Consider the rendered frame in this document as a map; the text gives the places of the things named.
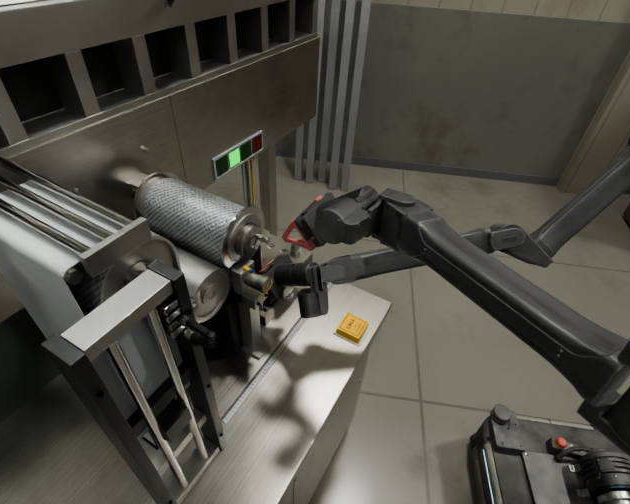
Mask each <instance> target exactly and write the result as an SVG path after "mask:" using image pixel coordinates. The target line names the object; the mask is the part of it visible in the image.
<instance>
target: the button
mask: <svg viewBox="0 0 630 504"><path fill-rule="evenodd" d="M368 325H369V322H368V321H366V320H364V319H361V318H359V317H357V316H355V315H353V314H351V313H349V312H347V314H346V315H345V316H344V318H343V319H342V321H341V322H340V324H339V325H338V327H337V330H336V333H337V334H339V335H341V336H343V337H345V338H347V339H349V340H351V341H353V342H355V343H359V341H360V340H361V338H362V336H363V334H364V333H365V331H366V329H367V328H368Z"/></svg>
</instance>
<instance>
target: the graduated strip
mask: <svg viewBox="0 0 630 504"><path fill-rule="evenodd" d="M307 319H308V318H301V316H300V318H299V319H298V320H297V321H296V323H295V324H294V325H293V327H292V328H291V329H290V330H289V332H288V333H287V334H286V336H285V337H284V338H283V339H282V341H281V342H280V343H279V344H278V346H277V347H276V348H275V350H274V351H273V352H272V353H271V355H270V356H269V357H268V358H267V360H266V361H265V362H264V364H263V365H262V366H261V367H260V369H259V370H258V371H257V373H256V374H255V375H254V376H253V378H252V379H251V380H250V381H249V383H248V384H247V385H246V387H245V388H244V389H243V390H242V392H241V393H240V394H239V396H238V397H237V398H236V399H235V401H234V402H233V403H232V404H231V406H230V407H229V408H228V410H227V411H226V412H225V413H224V415H223V416H222V417H221V418H220V419H221V422H223V423H224V424H226V425H227V424H228V423H229V421H230V420H231V419H232V417H233V416H234V415H235V414H236V412H237V411H238V410H239V408H240V407H241V406H242V404H243V403H244V402H245V400H246V399H247V398H248V396H249V395H250V394H251V392H252V391H253V390H254V389H255V387H256V386H257V385H258V383H259V382H260V381H261V379H262V378H263V377H264V375H265V374H266V373H267V371H268V370H269V369H270V367H271V366H272V365H273V364H274V362H275V361H276V360H277V358H278V357H279V356H280V354H281V353H282V352H283V350H284V349H285V348H286V346H287V345H288V344H289V343H290V341H291V340H292V339H293V337H294V336H295V335H296V333H297V332H298V331H299V329H300V328H301V327H302V325H303V324H304V323H305V321H306V320H307Z"/></svg>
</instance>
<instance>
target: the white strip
mask: <svg viewBox="0 0 630 504"><path fill-rule="evenodd" d="M77 263H79V262H76V261H75V260H73V259H71V258H69V257H68V256H66V255H64V254H62V253H61V252H59V251H57V250H55V249H54V248H52V247H50V246H48V245H47V244H45V243H43V242H41V241H40V240H38V239H36V238H35V237H33V236H31V235H29V234H28V233H26V232H24V231H22V230H21V229H19V228H17V227H15V226H14V225H12V224H10V223H8V222H7V221H5V220H3V219H1V218H0V273H1V274H2V276H3V277H4V278H5V280H6V281H7V283H8V284H9V286H10V287H11V288H12V290H13V291H14V293H15V294H16V296H17V297H18V298H19V300H20V301H21V303H22V304H23V306H24V307H25V308H26V310H27V311H28V313H29V314H30V316H31V317H32V318H33V320H34V321H35V323H36V324H37V326H38V327H39V328H40V330H41V331H42V333H43V334H44V336H45V337H46V338H47V339H49V338H50V337H51V336H53V335H54V334H58V335H59V336H61V334H62V333H63V332H65V331H66V330H67V329H69V328H70V327H71V326H73V325H74V324H75V323H77V322H78V321H79V320H81V319H82V318H83V317H85V316H84V314H83V313H82V311H81V309H80V307H79V305H78V304H77V302H76V300H75V298H74V296H73V295H72V293H71V291H70V289H69V287H68V286H67V284H66V282H65V281H67V282H68V283H70V284H72V285H76V284H78V283H80V282H81V281H82V279H83V277H84V274H83V272H82V271H80V270H78V269H77V268H75V267H73V266H74V265H76V264H77ZM142 439H143V440H144V441H146V442H147V443H148V444H150V445H151V446H152V447H154V448H155V449H156V450H158V449H159V447H158V445H157V444H156V442H155V441H153V439H152V437H151V436H150V434H149V432H147V433H146V434H145V435H144V436H143V437H142Z"/></svg>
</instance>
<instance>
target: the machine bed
mask: <svg viewBox="0 0 630 504"><path fill-rule="evenodd" d="M304 288H310V287H294V288H293V289H292V290H293V291H294V294H293V296H292V297H290V298H287V297H285V298H284V299H282V298H280V297H277V298H276V299H275V300H274V301H273V303H272V304H271V305H270V306H272V307H274V317H273V319H272V320H271V321H270V322H269V323H268V325H267V326H264V325H262V324H260V328H261V340H263V341H265V342H267V343H268V344H270V348H269V349H268V350H267V352H266V353H265V354H264V355H263V357H262V358H261V359H260V360H258V359H256V358H255V357H253V356H251V355H249V354H248V353H246V352H244V351H242V349H241V348H242V347H241V348H240V350H239V351H238V352H237V353H236V354H233V353H232V352H230V351H228V350H227V349H225V348H223V347H221V346H220V345H218V344H216V346H215V347H214V348H208V347H204V346H202V347H203V351H204V355H205V359H206V363H207V367H208V371H209V375H210V379H211V383H212V387H213V391H214V395H215V399H216V403H217V407H218V411H219V415H220V418H221V417H222V416H223V415H224V413H225V412H226V411H227V410H228V408H229V407H230V406H231V404H232V403H233V402H234V401H235V399H236V398H237V397H238V396H239V394H240V393H241V392H242V390H243V389H244V388H245V387H246V385H247V384H248V383H249V381H250V380H251V379H252V378H253V376H254V375H255V374H256V373H257V371H258V370H259V369H260V367H261V366H262V365H263V364H264V362H265V361H266V360H267V358H268V357H269V356H270V355H271V353H272V352H273V351H274V350H275V348H276V347H277V346H278V344H279V343H280V342H281V341H282V339H283V338H284V337H285V336H286V334H287V333H288V332H289V330H290V329H291V328H292V327H293V325H294V324H295V323H296V321H297V320H298V319H299V318H300V309H299V302H298V296H297V293H298V292H300V291H301V289H304ZM328 301H329V310H328V313H327V314H326V315H322V316H319V317H315V318H308V319H307V320H306V321H305V323H304V324H303V325H302V327H301V328H300V329H299V331H298V332H297V333H296V335H295V336H294V337H293V339H292V340H291V341H290V343H289V344H288V345H287V346H286V348H285V349H284V350H283V352H282V353H281V354H280V356H279V357H278V358H277V360H276V361H275V362H274V364H273V365H272V366H271V367H270V369H269V370H268V371H267V373H266V374H265V375H264V377H263V378H262V379H261V381H260V382H259V383H258V385H257V386H256V387H255V389H254V390H253V391H252V392H251V394H250V395H249V396H248V398H247V399H246V400H245V402H244V403H243V404H242V406H241V407H240V408H239V410H238V411H237V412H236V414H235V415H234V416H233V417H232V419H231V420H230V421H229V423H228V424H227V425H226V424H224V423H223V422H221V423H222V427H223V431H224V435H225V439H226V443H227V445H226V447H225V448H224V449H223V451H219V452H218V454H217V455H216V456H215V458H214V459H213V460H212V462H211V463H210V464H209V466H208V467H207V469H206V470H205V471H204V473H203V474H202V475H201V477H200V478H199V479H198V481H197V482H196V483H195V485H194V486H193V488H192V489H191V490H190V492H189V493H188V494H187V496H186V497H185V498H184V500H183V501H182V502H181V504H281V503H282V501H283V499H284V498H285V496H286V494H287V492H288V490H289V489H290V487H291V485H292V483H293V482H294V480H295V478H296V476H297V474H298V473H299V471H300V469H301V467H302V466H303V464H304V462H305V460H306V459H307V457H308V455H309V453H310V451H311V450H312V448H313V446H314V444H315V443H316V441H317V439H318V437H319V435H320V434H321V432H322V430H323V428H324V427H325V425H326V423H327V421H328V419H329V418H330V416H331V414H332V412H333V411H334V409H335V407H336V405H337V403H338V402H339V400H340V398H341V396H342V395H343V393H344V391H345V389H346V388H347V386H348V384H349V382H350V380H351V379H352V377H353V375H354V373H355V372H356V370H357V368H358V366H359V364H360V363H361V361H362V359H363V357H364V356H365V354H366V352H367V350H368V348H369V347H370V345H371V343H372V341H373V340H374V338H375V336H376V334H377V332H378V331H379V329H380V327H381V325H382V324H383V322H384V320H385V318H386V317H387V315H388V313H389V311H390V308H391V304H392V303H391V302H389V301H386V300H384V299H382V298H380V297H377V296H375V295H373V294H371V293H368V292H366V291H364V290H361V289H359V288H357V287H355V286H352V285H350V284H348V283H345V284H340V285H335V284H334V285H333V286H332V287H331V289H330V290H329V291H328ZM347 312H349V313H351V314H353V315H355V316H357V317H359V318H361V319H364V320H366V321H368V322H369V325H371V327H370V329H369V331H368V332H367V334H366V336H365V337H364V339H363V341H362V342H361V344H360V346H359V347H358V346H356V345H354V344H352V343H350V342H348V341H346V340H344V339H342V338H340V337H338V336H336V335H334V334H333V332H334V331H335V329H336V328H337V326H338V325H339V323H340V322H341V320H342V319H343V317H344V316H345V314H347ZM0 504H157V503H156V502H155V501H154V500H153V498H152V497H151V496H150V494H149V493H148V492H147V490H146V489H145V487H144V486H143V485H142V483H141V482H140V481H139V479H138V478H137V476H136V475H135V474H134V472H133V471H132V470H131V468H130V467H129V466H128V464H127V463H126V461H125V460H124V459H123V457H122V456H121V455H120V453H119V452H118V450H117V449H116V448H115V446H114V445H113V444H112V442H111V441H110V440H109V438H108V437H107V435H106V434H105V433H104V431H103V430H102V429H101V427H100V426H99V424H98V423H97V422H96V420H95V419H94V418H93V416H92V415H91V414H90V412H89V411H88V409H87V408H86V407H85V405H84V404H83V403H82V401H81V400H80V398H79V397H78V396H77V394H76V393H75V392H74V390H73V389H72V387H71V386H70V385H69V383H68V382H67V381H66V379H65V378H64V377H63V375H62V374H61V373H60V374H59V375H58V376H57V377H55V378H54V379H53V380H52V381H50V382H49V383H48V384H47V385H46V386H44V387H43V388H42V389H41V390H40V391H38V392H37V393H36V394H35V395H33V396H32V397H31V398H30V399H29V400H27V401H26V402H25V403H24V404H22V405H21V406H20V407H19V408H18V409H16V410H15V411H14V412H13V413H11V414H10V415H9V416H8V417H7V418H5V419H4V420H3V421H2V422H0Z"/></svg>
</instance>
